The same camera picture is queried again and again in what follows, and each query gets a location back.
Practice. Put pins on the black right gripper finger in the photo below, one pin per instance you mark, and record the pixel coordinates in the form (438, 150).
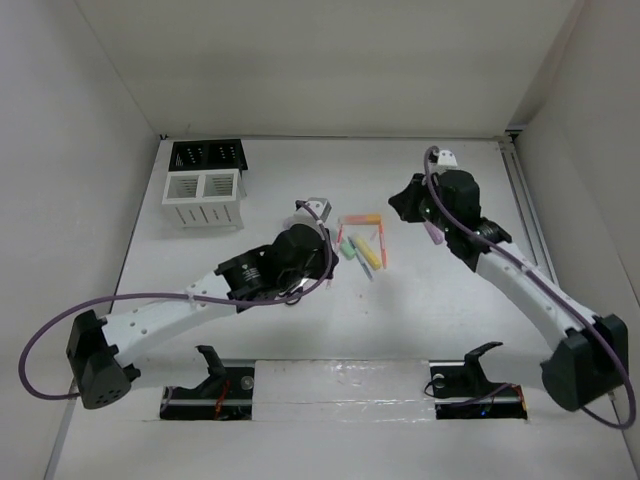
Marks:
(416, 185)
(398, 203)

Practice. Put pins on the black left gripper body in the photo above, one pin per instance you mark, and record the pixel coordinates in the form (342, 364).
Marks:
(316, 267)

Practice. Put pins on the red pen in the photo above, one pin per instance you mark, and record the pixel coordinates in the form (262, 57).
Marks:
(382, 243)
(336, 236)

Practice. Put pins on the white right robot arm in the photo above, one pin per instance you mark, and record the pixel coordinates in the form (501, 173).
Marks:
(589, 351)

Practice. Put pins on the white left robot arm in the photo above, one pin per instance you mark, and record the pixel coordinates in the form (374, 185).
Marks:
(102, 350)

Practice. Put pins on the orange highlighter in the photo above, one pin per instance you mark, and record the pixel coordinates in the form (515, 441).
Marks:
(366, 219)

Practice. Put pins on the purple highlighter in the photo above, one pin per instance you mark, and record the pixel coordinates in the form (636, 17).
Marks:
(434, 233)

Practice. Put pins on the green highlighter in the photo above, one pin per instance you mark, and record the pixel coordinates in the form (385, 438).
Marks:
(347, 249)

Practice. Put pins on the yellow highlighter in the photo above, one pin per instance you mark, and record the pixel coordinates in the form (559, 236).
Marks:
(367, 252)

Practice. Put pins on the white slotted organizer box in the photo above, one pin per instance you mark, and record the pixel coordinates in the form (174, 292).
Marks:
(204, 199)

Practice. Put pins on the black slotted organizer box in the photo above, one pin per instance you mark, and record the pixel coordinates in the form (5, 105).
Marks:
(207, 155)

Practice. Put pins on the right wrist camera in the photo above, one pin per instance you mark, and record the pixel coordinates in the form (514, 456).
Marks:
(446, 160)

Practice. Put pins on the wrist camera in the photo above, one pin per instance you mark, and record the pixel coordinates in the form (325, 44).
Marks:
(321, 207)
(446, 160)

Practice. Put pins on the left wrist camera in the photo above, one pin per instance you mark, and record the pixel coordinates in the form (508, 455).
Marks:
(321, 207)

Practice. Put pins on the black handled scissors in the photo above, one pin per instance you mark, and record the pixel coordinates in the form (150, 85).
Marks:
(292, 295)

